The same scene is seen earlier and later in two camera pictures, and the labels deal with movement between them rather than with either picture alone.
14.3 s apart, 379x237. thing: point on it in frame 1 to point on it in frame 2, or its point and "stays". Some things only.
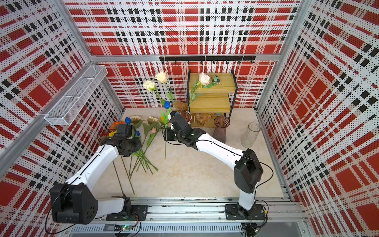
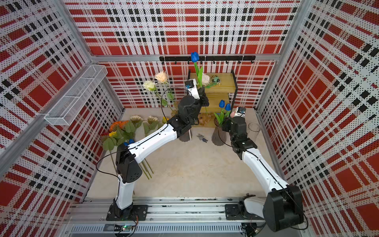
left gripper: (138, 146) to (203, 97)
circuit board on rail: (126, 228) stays
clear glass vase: (250, 135) stays
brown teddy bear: (201, 118) stays
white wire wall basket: (74, 99) stays
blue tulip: (128, 120) to (222, 103)
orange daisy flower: (115, 125) stays
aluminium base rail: (199, 217) stays
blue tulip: (167, 105) to (228, 107)
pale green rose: (151, 86) stays
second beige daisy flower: (151, 120) stays
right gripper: (168, 134) to (226, 124)
